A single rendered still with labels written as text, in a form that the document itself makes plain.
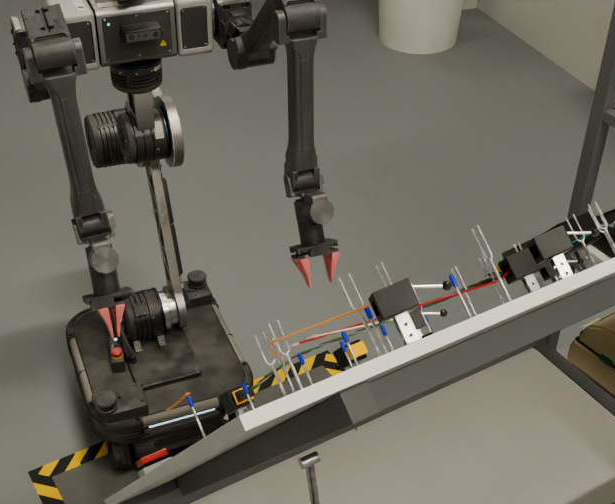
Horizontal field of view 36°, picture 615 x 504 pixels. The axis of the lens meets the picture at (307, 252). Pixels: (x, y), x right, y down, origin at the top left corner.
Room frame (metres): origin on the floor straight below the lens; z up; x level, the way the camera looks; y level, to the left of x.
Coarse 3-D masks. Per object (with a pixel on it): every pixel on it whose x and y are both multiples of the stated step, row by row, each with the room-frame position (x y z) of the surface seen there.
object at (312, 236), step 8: (304, 224) 1.77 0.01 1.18; (320, 224) 1.78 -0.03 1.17; (304, 232) 1.76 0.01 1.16; (312, 232) 1.76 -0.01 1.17; (320, 232) 1.77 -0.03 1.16; (304, 240) 1.75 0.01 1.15; (312, 240) 1.75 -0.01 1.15; (320, 240) 1.76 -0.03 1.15; (328, 240) 1.78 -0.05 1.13; (336, 240) 1.76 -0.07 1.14; (296, 248) 1.74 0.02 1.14; (304, 248) 1.73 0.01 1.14
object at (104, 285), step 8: (96, 272) 1.57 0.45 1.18; (112, 272) 1.58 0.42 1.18; (96, 280) 1.56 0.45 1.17; (104, 280) 1.56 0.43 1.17; (112, 280) 1.57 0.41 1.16; (96, 288) 1.55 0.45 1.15; (104, 288) 1.55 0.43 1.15; (112, 288) 1.56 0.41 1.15; (120, 288) 1.60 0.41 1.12; (128, 288) 1.58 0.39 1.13; (88, 296) 1.55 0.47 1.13; (96, 296) 1.54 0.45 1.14; (104, 296) 1.54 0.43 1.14; (120, 296) 1.55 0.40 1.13; (88, 304) 1.52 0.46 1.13
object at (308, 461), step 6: (306, 456) 0.87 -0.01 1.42; (312, 456) 0.87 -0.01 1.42; (318, 456) 0.87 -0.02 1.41; (300, 462) 0.86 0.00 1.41; (306, 462) 0.86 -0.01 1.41; (312, 462) 0.87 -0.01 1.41; (306, 468) 0.86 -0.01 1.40; (312, 468) 0.86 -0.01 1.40; (306, 474) 0.86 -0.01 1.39; (312, 474) 0.86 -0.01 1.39; (312, 480) 0.86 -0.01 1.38; (312, 486) 0.86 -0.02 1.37; (312, 492) 0.85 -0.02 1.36; (312, 498) 0.85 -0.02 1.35; (318, 498) 0.86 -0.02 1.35
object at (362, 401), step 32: (608, 288) 1.09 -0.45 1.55; (512, 320) 1.01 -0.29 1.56; (544, 320) 1.02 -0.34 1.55; (576, 320) 1.03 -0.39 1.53; (448, 352) 0.94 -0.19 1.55; (480, 352) 0.95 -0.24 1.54; (384, 384) 0.88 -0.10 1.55; (416, 384) 0.89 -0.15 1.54; (320, 416) 0.81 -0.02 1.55; (352, 416) 0.76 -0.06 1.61; (256, 448) 0.96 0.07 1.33; (288, 448) 0.88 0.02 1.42; (192, 480) 1.18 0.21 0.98
